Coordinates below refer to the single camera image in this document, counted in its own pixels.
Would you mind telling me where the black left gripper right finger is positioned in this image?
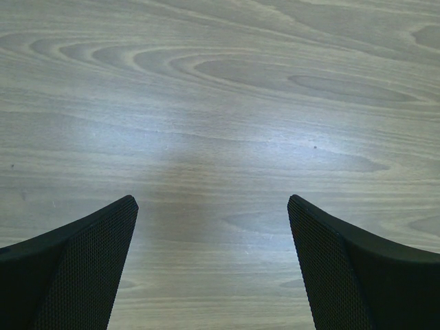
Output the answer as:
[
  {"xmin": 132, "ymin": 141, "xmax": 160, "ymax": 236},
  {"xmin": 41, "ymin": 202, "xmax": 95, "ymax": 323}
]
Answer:
[{"xmin": 287, "ymin": 195, "xmax": 439, "ymax": 329}]

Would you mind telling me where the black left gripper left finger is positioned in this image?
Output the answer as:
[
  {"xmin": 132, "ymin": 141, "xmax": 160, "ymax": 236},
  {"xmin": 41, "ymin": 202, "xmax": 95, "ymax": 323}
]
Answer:
[{"xmin": 1, "ymin": 195, "xmax": 139, "ymax": 329}]

